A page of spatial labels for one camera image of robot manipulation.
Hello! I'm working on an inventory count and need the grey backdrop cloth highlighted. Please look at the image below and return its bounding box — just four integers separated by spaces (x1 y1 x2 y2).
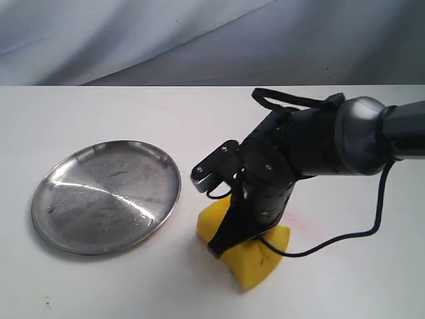
1 1 424 86

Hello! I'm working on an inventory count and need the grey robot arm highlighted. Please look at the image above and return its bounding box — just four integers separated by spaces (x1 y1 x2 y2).
208 94 424 257

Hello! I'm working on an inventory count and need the black camera cable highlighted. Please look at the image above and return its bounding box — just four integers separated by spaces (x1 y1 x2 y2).
205 87 399 259

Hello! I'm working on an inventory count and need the yellow sponge block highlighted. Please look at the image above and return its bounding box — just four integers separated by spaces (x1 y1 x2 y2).
196 196 290 291

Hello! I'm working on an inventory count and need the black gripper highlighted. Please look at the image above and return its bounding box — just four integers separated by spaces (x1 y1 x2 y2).
230 109 342 241

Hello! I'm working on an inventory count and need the round steel plate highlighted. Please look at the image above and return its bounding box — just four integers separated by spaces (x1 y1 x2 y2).
31 140 182 256

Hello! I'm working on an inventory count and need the black gripper-mounted camera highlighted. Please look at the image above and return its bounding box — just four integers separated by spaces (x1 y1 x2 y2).
191 140 239 193

